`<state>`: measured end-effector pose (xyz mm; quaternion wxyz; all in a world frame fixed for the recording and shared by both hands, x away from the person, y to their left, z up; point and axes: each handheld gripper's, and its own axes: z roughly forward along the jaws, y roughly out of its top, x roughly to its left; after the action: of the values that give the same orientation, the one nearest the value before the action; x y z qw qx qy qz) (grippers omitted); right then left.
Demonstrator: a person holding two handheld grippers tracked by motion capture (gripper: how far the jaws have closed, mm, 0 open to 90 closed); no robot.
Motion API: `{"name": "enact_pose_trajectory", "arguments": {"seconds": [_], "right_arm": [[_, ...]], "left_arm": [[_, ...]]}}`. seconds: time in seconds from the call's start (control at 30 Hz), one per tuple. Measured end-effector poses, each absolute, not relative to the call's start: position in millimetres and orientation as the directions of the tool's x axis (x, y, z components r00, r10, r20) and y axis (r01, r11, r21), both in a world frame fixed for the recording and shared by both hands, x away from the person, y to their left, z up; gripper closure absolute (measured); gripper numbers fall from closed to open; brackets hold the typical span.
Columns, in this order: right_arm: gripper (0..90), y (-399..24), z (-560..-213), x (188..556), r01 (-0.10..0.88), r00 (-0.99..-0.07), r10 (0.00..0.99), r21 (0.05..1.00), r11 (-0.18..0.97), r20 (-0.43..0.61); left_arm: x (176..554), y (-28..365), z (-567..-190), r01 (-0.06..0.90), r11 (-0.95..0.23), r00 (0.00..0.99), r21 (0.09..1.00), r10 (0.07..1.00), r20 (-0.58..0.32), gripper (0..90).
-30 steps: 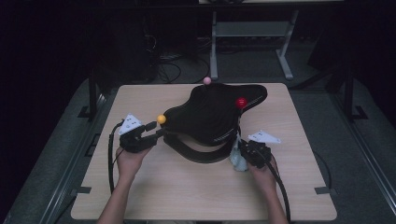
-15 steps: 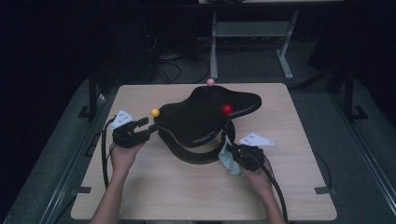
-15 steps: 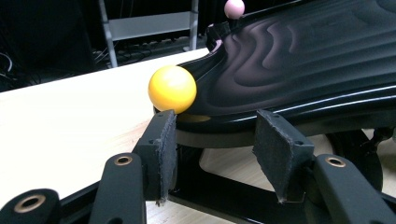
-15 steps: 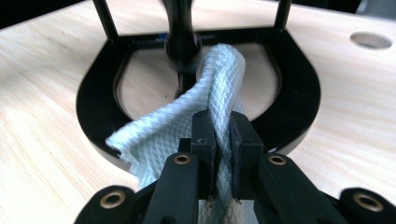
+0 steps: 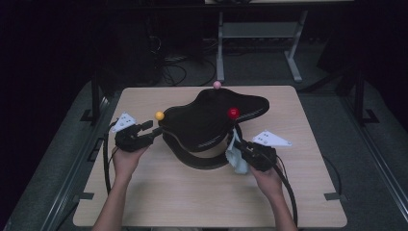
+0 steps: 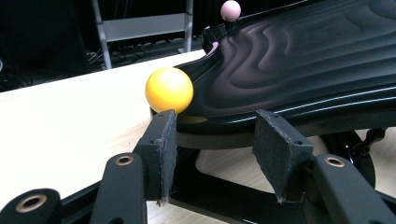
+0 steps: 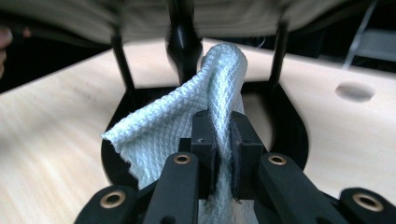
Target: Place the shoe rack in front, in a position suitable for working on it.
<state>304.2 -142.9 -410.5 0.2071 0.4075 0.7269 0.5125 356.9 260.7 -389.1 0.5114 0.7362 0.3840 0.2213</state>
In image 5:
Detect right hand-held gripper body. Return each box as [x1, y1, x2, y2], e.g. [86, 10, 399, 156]
[242, 129, 293, 173]

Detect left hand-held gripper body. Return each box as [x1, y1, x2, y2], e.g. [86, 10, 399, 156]
[110, 112, 152, 153]

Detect light blue wiping cloth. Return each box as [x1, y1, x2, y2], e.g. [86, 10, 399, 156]
[224, 129, 250, 175]

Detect black wavy tray with ball knobs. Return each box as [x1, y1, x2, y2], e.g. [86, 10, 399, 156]
[154, 80, 270, 170]

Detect person's left hand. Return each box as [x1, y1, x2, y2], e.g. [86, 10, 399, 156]
[111, 144, 149, 183]

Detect person's right hand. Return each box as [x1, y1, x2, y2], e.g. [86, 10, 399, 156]
[249, 163, 286, 200]

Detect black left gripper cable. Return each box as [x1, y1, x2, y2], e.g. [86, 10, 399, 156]
[102, 120, 119, 195]

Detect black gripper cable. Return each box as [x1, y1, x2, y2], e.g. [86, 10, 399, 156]
[102, 120, 119, 195]
[271, 156, 299, 227]

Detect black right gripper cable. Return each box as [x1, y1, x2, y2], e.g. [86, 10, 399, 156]
[271, 156, 299, 227]

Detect black stand post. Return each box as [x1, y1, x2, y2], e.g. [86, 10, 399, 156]
[352, 70, 380, 125]
[80, 70, 104, 124]

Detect black floor cables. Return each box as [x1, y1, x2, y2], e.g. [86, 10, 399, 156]
[147, 35, 219, 88]

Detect thin black table cable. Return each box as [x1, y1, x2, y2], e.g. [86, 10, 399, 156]
[321, 155, 344, 195]

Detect aluminium floor rail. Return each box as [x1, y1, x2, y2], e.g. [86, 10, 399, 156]
[39, 95, 112, 231]
[340, 95, 408, 223]

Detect grey metal desk frame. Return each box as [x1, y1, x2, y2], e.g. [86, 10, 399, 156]
[216, 10, 309, 83]

